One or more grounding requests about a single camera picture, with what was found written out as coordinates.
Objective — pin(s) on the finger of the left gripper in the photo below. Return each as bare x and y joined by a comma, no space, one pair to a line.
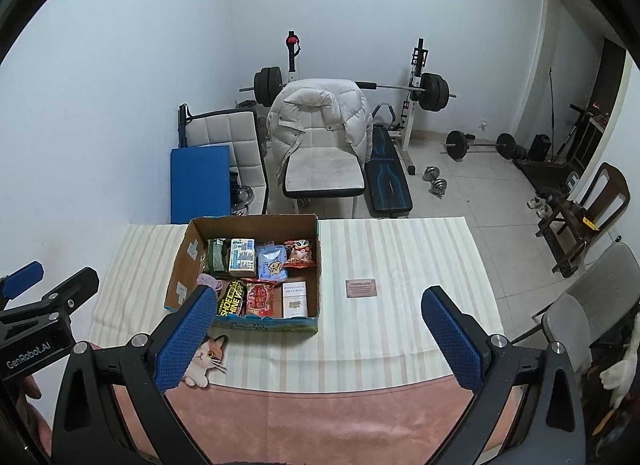
68,296
18,282

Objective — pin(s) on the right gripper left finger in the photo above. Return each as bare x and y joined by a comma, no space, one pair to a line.
89,427

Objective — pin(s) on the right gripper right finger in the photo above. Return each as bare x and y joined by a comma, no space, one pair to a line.
548,425

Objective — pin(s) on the green snack bag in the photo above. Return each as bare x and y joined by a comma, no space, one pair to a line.
217,256

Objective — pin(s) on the black yellow snack bag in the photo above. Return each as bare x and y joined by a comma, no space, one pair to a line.
233,300

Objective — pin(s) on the blue building box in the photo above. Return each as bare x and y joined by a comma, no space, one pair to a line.
242,257

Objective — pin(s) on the red floral snack bag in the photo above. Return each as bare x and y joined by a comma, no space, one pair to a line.
259,298

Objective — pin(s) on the light blue cat pouch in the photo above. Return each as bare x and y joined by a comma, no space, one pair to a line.
270,262

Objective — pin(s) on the white paper packet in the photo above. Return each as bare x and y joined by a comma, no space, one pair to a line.
294,299

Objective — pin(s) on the red cartoon snack bag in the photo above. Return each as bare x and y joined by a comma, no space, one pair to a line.
299,254

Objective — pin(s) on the grey plastic chair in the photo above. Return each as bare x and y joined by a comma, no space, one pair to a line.
593,304

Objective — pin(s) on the striped tablecloth with cat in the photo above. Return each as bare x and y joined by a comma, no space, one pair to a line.
333,366

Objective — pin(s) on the blue mat board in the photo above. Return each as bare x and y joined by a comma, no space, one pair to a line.
199,183

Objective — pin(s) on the wooden chair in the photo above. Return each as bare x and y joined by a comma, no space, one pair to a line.
573,226

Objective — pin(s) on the cardboard box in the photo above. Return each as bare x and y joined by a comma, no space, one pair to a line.
190,262

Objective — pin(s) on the brown label patch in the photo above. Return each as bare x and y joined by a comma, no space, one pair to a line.
360,288

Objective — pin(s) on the grey tufted sofa cushion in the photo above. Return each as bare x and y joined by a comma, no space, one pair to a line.
238,130

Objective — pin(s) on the chrome dumbbells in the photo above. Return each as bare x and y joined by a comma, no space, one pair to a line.
438,185

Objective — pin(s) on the black blue weight bench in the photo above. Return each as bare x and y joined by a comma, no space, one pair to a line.
388,194

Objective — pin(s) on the white cushioned chair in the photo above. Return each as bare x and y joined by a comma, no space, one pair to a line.
324,166

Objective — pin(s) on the barbell on floor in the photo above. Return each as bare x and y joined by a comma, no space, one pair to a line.
457,145

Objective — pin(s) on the white puffer jacket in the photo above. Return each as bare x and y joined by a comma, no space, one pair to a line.
294,112

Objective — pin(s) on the barbell on rack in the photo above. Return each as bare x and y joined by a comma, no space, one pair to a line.
268,83

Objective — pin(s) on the white barbell rack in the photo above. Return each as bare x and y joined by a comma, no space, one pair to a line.
401,129

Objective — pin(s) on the red black vacuum handle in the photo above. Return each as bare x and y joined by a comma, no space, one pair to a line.
292,42

